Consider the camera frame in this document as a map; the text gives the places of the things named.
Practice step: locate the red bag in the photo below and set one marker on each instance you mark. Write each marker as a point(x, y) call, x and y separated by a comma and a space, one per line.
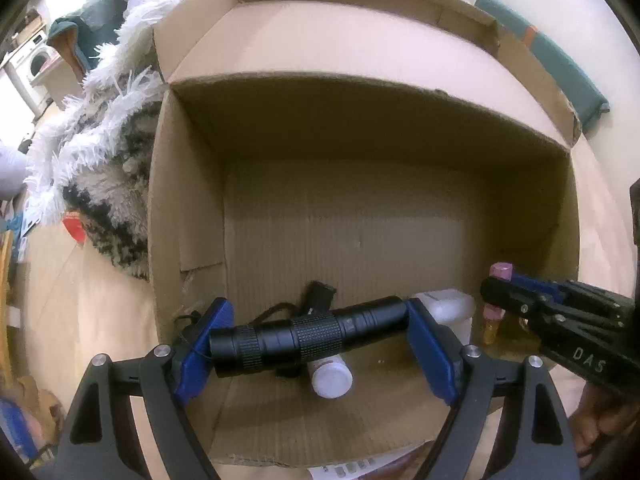
point(73, 225)

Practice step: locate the white washing machine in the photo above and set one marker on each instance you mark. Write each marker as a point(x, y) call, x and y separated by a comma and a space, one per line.
point(24, 65)

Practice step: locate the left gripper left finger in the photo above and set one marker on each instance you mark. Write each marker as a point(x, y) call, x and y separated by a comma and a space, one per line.
point(100, 439)

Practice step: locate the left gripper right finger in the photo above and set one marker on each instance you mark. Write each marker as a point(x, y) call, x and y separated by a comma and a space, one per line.
point(533, 439)

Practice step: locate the white pill bottle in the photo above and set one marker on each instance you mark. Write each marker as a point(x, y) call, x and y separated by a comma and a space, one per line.
point(330, 377)

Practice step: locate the teal cushion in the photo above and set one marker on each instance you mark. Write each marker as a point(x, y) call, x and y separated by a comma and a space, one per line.
point(588, 101)

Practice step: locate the cardboard box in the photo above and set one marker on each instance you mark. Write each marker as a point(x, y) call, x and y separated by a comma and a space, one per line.
point(383, 147)

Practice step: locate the white earbuds case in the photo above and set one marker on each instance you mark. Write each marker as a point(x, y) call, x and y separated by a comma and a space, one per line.
point(451, 308)

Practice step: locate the person's right hand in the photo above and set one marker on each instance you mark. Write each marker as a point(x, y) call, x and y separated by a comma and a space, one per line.
point(599, 414)

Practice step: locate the shaggy white black blanket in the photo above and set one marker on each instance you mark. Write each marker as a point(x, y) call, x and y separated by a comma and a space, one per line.
point(95, 159)

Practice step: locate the black flashlight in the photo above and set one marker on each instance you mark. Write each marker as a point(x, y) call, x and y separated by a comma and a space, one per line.
point(215, 345)

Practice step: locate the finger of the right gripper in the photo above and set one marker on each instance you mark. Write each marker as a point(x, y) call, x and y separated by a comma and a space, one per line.
point(501, 293)
point(546, 288)

